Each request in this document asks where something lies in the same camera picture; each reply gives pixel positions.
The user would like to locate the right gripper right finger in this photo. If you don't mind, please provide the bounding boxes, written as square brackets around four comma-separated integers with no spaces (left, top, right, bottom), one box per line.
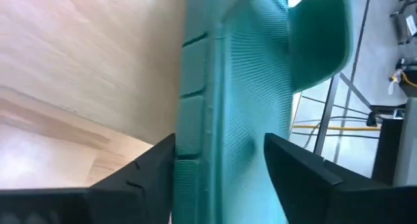
[263,132,417,224]

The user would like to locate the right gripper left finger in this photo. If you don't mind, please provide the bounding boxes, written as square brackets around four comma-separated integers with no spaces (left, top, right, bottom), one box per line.
[0,132,177,224]

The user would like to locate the teal rubber slide sandal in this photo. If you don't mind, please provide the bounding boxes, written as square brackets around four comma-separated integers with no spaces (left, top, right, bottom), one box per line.
[171,0,355,224]

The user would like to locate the grey desk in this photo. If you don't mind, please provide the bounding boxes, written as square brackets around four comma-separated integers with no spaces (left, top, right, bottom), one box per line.
[367,96,417,188]

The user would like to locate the yellow cable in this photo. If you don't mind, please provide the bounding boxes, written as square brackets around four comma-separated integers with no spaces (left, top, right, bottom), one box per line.
[291,123,382,132]

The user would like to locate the black aluminium rig frame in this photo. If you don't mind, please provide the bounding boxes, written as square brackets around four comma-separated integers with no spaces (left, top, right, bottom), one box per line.
[313,70,374,157]

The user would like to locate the thin black cable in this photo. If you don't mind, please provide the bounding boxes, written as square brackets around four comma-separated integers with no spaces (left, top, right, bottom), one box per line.
[299,95,372,117]

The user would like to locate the wooden shelf with black frame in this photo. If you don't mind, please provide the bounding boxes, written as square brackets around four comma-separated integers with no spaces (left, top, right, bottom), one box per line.
[0,0,188,147]

